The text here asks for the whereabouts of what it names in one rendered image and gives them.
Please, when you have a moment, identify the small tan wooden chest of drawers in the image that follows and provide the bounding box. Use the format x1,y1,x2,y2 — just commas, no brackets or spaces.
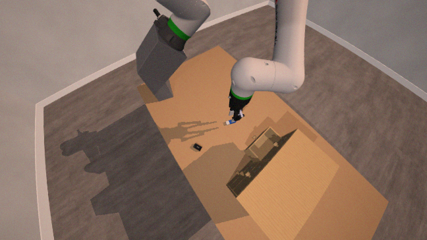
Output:
226,129,339,240

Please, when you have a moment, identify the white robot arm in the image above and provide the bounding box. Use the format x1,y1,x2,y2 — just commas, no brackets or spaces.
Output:
154,0,308,106

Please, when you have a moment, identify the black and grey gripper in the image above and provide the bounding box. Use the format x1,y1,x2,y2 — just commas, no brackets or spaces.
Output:
229,100,244,122

